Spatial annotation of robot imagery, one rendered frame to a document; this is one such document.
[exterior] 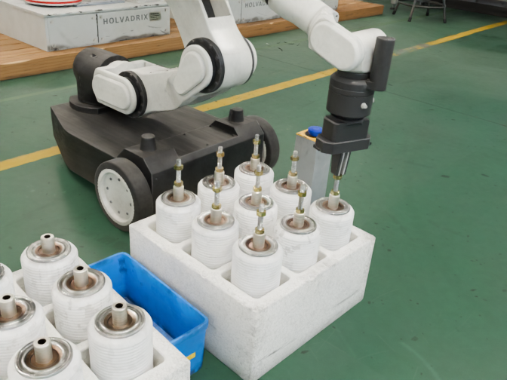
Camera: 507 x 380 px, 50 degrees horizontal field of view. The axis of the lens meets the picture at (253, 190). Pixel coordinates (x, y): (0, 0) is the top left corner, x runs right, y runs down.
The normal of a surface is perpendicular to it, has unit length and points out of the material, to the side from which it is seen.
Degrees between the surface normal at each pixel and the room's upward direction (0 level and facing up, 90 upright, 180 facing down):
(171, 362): 0
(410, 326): 0
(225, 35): 46
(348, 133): 90
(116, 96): 90
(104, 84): 90
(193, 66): 90
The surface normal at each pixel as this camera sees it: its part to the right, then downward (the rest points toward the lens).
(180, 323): -0.71, 0.25
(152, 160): 0.58, -0.37
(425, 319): 0.07, -0.88
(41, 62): 0.75, 0.36
